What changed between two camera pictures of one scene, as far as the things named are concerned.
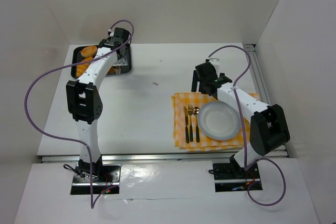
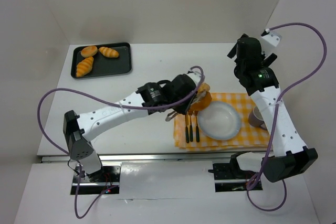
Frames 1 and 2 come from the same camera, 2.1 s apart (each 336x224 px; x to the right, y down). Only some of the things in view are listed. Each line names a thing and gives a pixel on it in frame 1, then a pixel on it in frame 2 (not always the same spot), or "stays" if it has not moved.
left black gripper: x=122 y=57 to x=192 y=96
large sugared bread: x=112 y=70 to x=202 y=98
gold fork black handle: x=190 y=110 stays
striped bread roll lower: x=81 y=68 stays
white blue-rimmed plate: x=219 y=120 stays
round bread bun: x=88 y=51 stays
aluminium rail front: x=181 y=158 stays
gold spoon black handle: x=196 y=110 stays
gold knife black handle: x=187 y=129 stays
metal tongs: x=123 y=61 to x=176 y=112
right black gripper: x=200 y=83 to x=233 y=50
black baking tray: x=123 y=65 stays
